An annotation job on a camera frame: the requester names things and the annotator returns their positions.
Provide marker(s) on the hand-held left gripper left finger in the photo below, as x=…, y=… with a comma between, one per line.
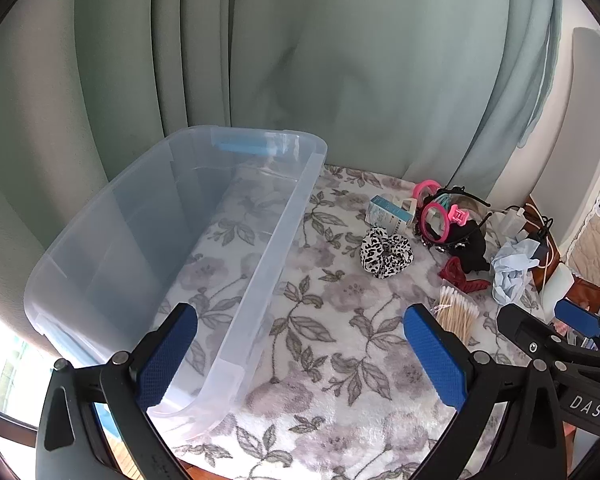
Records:
x=167, y=355

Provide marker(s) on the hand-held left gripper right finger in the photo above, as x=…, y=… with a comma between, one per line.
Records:
x=435, y=360

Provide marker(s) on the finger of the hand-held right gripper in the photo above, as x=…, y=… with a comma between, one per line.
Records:
x=522, y=325
x=577, y=317

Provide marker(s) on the black fabric hair accessory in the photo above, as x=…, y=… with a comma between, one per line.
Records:
x=472, y=252

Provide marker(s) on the clear plastic storage bin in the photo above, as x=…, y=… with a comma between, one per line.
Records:
x=130, y=240

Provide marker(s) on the pink hair roller clip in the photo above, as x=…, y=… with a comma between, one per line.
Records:
x=459, y=217

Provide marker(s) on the pink round mirror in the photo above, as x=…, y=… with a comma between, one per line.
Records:
x=432, y=225

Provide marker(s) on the brown wooden furniture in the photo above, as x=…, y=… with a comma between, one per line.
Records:
x=587, y=290

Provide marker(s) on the white cylindrical object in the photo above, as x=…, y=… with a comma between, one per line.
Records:
x=555, y=285

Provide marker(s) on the pack of cotton swabs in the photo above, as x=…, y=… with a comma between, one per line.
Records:
x=457, y=310

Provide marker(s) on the light blue face mask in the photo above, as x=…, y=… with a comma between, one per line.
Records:
x=510, y=270

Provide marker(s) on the red hair claw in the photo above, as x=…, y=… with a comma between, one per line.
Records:
x=455, y=272

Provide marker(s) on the floral blanket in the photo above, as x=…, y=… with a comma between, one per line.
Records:
x=330, y=360

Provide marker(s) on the white charger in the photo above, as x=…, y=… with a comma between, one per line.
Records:
x=510, y=220

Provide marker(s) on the leopard print scrunchie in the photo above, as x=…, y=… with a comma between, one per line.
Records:
x=385, y=255

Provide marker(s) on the small white blue box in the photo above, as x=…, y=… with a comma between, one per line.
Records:
x=387, y=210

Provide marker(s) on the bundle of pink teal bangles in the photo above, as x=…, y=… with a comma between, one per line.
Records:
x=422, y=189

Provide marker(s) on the grey green curtain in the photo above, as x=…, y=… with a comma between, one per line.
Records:
x=330, y=85

